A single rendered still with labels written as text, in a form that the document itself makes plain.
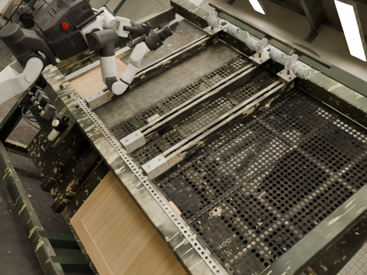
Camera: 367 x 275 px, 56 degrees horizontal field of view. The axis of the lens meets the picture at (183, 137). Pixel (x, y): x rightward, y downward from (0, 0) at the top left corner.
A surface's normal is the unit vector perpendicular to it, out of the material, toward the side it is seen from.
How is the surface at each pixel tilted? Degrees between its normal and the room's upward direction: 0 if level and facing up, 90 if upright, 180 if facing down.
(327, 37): 90
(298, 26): 90
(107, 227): 90
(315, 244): 60
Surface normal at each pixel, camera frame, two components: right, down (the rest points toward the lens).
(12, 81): 0.18, 0.72
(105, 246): -0.52, -0.31
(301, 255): -0.13, -0.66
